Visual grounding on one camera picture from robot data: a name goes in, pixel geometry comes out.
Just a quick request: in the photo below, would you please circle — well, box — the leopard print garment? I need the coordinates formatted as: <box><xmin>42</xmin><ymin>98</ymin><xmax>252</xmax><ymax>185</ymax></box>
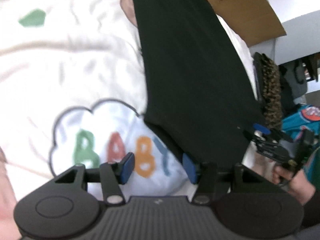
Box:
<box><xmin>259</xmin><ymin>52</ymin><xmax>283</xmax><ymax>131</ymax></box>

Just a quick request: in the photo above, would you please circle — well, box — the teal printed garment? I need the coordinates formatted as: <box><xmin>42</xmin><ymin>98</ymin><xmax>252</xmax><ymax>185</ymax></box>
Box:
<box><xmin>281</xmin><ymin>104</ymin><xmax>320</xmax><ymax>155</ymax></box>

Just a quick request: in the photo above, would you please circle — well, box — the cream bear-print blanket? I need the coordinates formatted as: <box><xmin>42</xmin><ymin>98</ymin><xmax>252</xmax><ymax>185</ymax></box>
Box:
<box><xmin>0</xmin><ymin>0</ymin><xmax>261</xmax><ymax>233</ymax></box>

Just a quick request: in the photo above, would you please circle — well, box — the black pants bear-print trim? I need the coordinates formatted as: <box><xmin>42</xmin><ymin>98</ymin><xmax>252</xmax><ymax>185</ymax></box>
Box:
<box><xmin>129</xmin><ymin>0</ymin><xmax>267</xmax><ymax>196</ymax></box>

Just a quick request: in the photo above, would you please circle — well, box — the black cloth heap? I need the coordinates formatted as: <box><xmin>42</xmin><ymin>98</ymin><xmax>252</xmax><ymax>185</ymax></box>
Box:
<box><xmin>279</xmin><ymin>80</ymin><xmax>304</xmax><ymax>111</ymax></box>

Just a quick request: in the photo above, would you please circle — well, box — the black folded garment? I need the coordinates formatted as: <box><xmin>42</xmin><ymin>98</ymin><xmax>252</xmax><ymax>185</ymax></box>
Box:
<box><xmin>252</xmin><ymin>52</ymin><xmax>266</xmax><ymax>102</ymax></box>

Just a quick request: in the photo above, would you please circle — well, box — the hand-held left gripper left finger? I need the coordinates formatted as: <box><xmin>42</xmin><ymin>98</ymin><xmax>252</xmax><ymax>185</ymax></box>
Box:
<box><xmin>54</xmin><ymin>152</ymin><xmax>136</xmax><ymax>204</ymax></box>

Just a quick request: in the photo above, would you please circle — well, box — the green cloth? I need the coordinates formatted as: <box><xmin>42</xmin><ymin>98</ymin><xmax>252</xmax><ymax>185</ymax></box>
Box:
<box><xmin>304</xmin><ymin>145</ymin><xmax>320</xmax><ymax>198</ymax></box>

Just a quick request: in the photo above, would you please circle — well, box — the person's right hand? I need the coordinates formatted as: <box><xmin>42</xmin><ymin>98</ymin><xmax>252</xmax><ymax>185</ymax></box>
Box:
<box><xmin>272</xmin><ymin>164</ymin><xmax>316</xmax><ymax>206</ymax></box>

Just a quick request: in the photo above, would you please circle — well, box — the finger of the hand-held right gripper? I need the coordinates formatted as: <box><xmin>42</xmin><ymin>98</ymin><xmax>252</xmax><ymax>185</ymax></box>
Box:
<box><xmin>252</xmin><ymin>123</ymin><xmax>272</xmax><ymax>136</ymax></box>
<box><xmin>243</xmin><ymin>129</ymin><xmax>259</xmax><ymax>143</ymax></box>

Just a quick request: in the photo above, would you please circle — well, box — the brown cardboard sheet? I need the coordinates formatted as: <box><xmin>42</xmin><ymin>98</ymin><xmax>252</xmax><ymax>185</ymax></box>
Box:
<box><xmin>189</xmin><ymin>0</ymin><xmax>287</xmax><ymax>47</ymax></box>

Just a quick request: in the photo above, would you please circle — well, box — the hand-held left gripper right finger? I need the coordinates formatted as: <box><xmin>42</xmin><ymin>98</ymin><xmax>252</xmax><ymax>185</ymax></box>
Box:
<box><xmin>182</xmin><ymin>153</ymin><xmax>266</xmax><ymax>204</ymax></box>

